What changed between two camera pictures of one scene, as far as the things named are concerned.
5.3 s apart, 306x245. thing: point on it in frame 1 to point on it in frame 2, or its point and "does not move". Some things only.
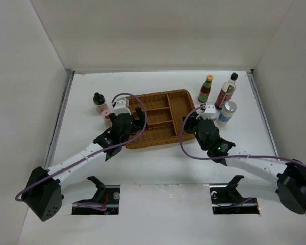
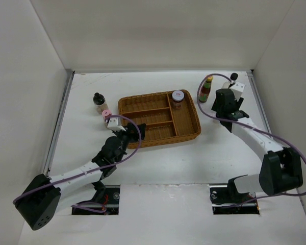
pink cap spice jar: x=108 y=123 does not move
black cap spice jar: x=99 y=101 does not move
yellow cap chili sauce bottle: x=204 y=93 does not move
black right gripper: x=190 y=121 to x=238 y=103
